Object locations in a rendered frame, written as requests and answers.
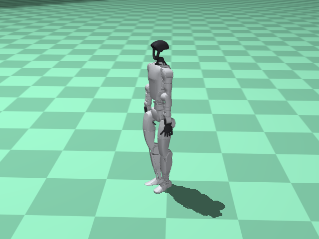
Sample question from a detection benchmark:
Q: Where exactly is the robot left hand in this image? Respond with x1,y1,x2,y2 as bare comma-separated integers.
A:
160,119,173,137

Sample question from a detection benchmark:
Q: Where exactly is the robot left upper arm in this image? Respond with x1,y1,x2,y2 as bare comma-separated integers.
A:
160,67,173,102

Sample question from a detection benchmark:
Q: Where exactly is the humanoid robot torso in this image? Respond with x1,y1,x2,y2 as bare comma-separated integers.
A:
149,61,170,122

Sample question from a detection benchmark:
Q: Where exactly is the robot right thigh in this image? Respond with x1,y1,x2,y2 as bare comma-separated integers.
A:
143,110,159,154

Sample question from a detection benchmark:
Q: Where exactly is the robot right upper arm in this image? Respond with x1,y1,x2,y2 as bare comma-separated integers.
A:
145,63,151,92

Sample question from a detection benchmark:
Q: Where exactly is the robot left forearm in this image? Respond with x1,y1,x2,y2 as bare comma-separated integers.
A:
163,94,172,124

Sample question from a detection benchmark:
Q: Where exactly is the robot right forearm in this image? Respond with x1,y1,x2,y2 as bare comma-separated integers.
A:
144,90,152,111

